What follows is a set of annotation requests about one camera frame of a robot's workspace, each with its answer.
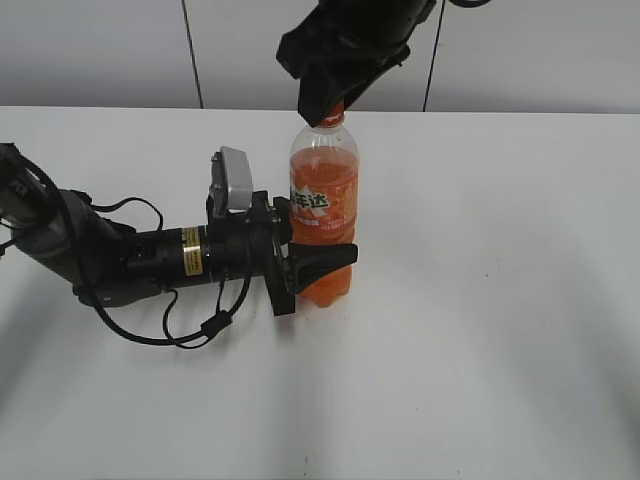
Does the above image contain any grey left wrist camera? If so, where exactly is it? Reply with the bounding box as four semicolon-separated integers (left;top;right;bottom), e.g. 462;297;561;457
209;146;254;218

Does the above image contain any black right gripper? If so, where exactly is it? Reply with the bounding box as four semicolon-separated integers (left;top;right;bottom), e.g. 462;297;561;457
276;0;436;127

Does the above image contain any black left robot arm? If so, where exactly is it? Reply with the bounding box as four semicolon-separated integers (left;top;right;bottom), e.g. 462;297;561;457
1;143;358;315

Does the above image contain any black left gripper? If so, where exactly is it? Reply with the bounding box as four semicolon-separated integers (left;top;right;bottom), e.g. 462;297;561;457
205;191;358;316

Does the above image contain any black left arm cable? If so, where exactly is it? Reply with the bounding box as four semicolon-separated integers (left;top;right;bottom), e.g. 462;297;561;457
0;164;251;350

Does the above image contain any orange meinianda soda bottle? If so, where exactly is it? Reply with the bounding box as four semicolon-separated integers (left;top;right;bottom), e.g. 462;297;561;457
288;119;362;308

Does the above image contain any orange bottle cap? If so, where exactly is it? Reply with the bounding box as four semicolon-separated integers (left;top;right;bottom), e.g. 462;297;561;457
320;100;345;128

